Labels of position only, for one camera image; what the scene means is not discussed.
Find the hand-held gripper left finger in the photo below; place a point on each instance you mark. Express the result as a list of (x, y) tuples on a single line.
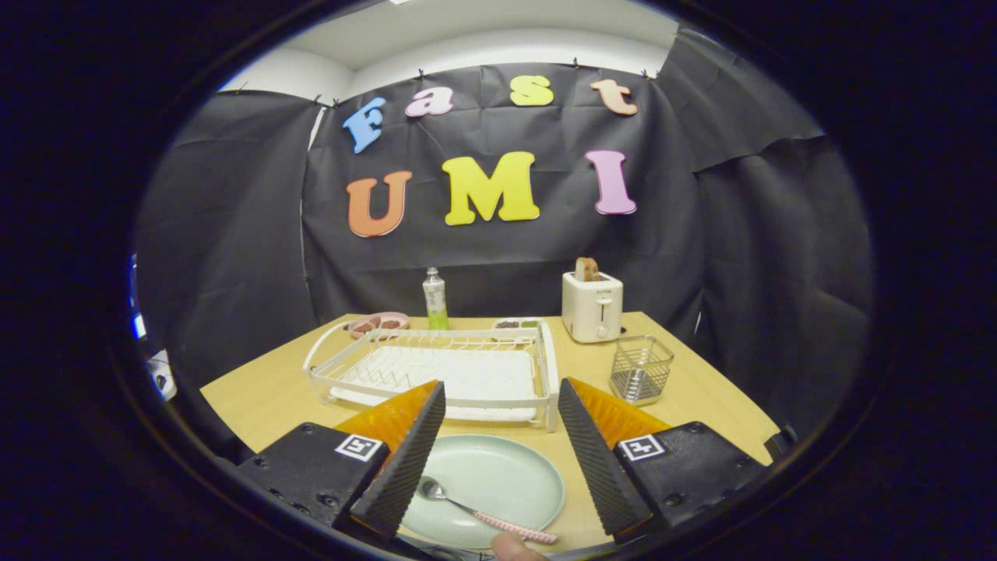
[(405, 463)]

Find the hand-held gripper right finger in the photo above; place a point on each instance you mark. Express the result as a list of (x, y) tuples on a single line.
[(596, 460)]

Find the pale green plate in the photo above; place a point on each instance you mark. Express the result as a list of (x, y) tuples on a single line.
[(498, 475)]

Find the small white dish with food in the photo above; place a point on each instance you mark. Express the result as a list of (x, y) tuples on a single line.
[(514, 323)]

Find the pink bowl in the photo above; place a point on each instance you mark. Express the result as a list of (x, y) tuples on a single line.
[(378, 323)]

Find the cream toaster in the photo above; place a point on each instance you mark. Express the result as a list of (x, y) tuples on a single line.
[(592, 308)]

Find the clear bottle with green liquid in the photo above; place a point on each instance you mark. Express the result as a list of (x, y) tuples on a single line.
[(435, 300)]

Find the black chair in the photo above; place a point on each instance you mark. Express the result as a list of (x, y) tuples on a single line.
[(781, 444)]

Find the brown bread slice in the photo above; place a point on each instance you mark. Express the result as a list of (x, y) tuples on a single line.
[(587, 269)]

